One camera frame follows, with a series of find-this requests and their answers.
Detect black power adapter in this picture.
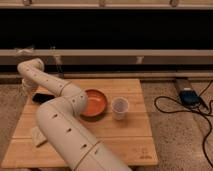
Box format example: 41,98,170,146
179,90,200,106

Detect orange bowl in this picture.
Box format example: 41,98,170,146
82,89,108,118

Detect beige sponge block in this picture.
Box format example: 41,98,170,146
30,127,47,147

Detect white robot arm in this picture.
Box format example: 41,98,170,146
17,58,132,171

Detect black rectangular eraser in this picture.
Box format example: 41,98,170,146
32,93,55,103

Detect grey metal rail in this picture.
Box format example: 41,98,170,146
0,49,213,65

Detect clear plastic cup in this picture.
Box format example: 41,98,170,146
111,97,129,120

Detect black cable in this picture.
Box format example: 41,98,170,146
153,79,213,169

